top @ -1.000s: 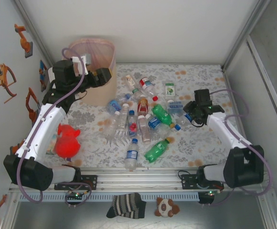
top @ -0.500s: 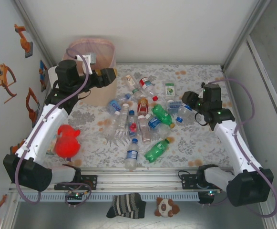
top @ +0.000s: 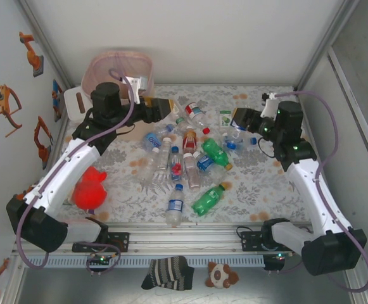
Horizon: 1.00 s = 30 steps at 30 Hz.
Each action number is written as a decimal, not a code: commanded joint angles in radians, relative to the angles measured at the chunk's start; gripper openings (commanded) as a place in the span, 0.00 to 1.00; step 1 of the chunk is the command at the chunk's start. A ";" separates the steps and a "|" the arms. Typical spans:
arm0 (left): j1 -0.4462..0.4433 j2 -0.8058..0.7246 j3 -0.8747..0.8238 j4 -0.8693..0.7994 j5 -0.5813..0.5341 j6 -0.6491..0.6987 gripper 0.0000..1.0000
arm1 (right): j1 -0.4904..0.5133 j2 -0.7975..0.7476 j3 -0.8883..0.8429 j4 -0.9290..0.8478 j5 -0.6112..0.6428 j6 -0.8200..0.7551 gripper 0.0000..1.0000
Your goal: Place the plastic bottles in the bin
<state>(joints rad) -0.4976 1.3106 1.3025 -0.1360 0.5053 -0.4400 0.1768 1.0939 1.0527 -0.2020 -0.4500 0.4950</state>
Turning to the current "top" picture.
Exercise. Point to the red label bottle red cap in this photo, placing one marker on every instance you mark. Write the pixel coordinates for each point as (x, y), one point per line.
(192, 110)

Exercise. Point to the green plastic bottle yellow cap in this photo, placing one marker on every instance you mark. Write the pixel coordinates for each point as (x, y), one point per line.
(207, 199)
(215, 152)

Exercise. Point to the clear plastic bottle white cap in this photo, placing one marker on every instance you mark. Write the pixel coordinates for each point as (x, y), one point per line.
(150, 164)
(164, 155)

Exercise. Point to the red orange label drink bottle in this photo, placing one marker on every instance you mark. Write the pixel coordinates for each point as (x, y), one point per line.
(190, 141)

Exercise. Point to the blue label bottle white cap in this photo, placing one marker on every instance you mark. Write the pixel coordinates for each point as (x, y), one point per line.
(205, 162)

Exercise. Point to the red flower label bottle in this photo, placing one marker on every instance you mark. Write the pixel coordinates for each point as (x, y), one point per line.
(175, 168)

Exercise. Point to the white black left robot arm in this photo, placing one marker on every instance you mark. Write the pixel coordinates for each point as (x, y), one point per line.
(63, 171)

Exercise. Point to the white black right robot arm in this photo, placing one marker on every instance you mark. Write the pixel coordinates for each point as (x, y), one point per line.
(316, 196)

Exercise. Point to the small white green carton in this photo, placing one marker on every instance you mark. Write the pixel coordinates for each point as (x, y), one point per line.
(224, 119)

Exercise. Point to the square clear bottle crane label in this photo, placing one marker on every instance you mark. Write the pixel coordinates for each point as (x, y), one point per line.
(180, 120)

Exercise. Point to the white box brown slot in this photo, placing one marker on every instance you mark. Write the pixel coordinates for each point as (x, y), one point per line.
(73, 107)

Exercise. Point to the floral tablecloth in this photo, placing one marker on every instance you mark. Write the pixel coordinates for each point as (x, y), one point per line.
(266, 196)

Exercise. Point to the red duck toy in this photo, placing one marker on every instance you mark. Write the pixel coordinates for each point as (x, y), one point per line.
(90, 190)

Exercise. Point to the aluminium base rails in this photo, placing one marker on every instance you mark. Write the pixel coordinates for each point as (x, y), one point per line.
(187, 240)

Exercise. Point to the brown white plush toy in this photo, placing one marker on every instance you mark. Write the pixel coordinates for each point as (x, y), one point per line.
(218, 275)

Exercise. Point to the striped black grey sock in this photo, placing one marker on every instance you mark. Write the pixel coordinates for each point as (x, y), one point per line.
(168, 272)

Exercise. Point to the blue orange wall sticker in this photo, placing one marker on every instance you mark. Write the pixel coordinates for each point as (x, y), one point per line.
(56, 104)

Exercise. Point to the aluminium frame post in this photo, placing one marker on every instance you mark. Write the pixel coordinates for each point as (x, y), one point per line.
(329, 41)
(44, 41)

